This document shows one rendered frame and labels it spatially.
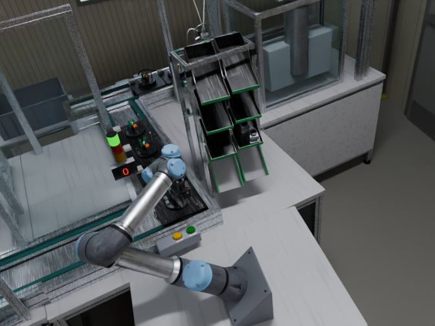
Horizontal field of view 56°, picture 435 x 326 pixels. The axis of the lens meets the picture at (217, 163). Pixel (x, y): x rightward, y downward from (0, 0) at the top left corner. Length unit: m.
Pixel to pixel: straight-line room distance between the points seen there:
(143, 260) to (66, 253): 0.62
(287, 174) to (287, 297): 0.78
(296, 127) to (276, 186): 0.78
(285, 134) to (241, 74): 1.12
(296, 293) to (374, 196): 1.80
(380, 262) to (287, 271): 1.27
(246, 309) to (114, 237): 0.61
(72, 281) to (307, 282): 1.05
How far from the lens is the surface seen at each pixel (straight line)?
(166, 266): 1.70
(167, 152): 1.70
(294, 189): 2.27
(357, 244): 3.16
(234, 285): 1.71
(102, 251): 1.46
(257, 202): 2.21
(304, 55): 2.85
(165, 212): 2.09
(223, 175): 2.10
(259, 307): 1.70
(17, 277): 2.22
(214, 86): 1.85
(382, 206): 3.44
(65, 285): 2.04
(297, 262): 1.95
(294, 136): 3.00
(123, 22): 5.42
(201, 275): 1.62
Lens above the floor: 2.44
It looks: 40 degrees down
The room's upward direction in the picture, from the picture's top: 9 degrees counter-clockwise
